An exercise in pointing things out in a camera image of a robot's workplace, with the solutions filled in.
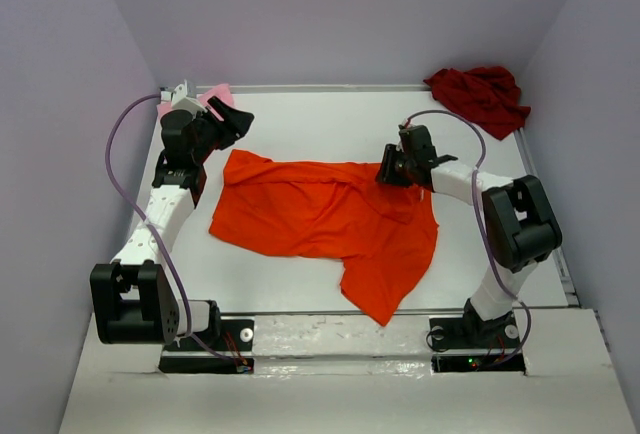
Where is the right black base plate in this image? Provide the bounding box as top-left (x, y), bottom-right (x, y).
top-left (425, 315), bottom-right (526, 374)

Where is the dark red t shirt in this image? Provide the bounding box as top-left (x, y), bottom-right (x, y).
top-left (423, 66), bottom-right (531, 140)

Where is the pink t shirt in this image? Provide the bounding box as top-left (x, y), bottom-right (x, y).
top-left (157, 82), bottom-right (235, 117)

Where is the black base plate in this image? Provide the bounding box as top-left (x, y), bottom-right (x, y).
top-left (158, 317), bottom-right (255, 375)
top-left (425, 315), bottom-right (526, 374)

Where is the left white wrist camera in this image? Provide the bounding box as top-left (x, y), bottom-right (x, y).
top-left (170, 80), bottom-right (204, 116)

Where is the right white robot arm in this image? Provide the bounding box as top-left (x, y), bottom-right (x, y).
top-left (376, 125), bottom-right (562, 346)

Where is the orange t shirt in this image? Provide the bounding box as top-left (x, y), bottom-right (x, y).
top-left (209, 149), bottom-right (439, 326)

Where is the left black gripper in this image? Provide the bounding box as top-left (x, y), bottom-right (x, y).
top-left (191, 97), bottom-right (254, 165)

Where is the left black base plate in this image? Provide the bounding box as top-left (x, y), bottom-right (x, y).
top-left (158, 317), bottom-right (255, 375)

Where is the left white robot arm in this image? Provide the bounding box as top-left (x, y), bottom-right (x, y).
top-left (89, 89), bottom-right (254, 349)

